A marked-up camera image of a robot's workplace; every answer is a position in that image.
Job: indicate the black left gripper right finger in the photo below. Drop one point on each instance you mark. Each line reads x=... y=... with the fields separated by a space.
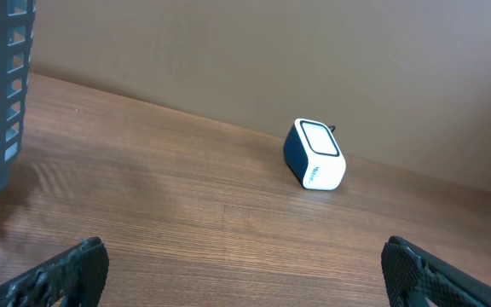
x=413 y=277

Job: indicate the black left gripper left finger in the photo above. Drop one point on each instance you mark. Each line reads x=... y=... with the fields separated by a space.
x=75 y=277

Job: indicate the white barcode scanner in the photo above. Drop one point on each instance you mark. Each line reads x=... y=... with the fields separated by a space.
x=313 y=155

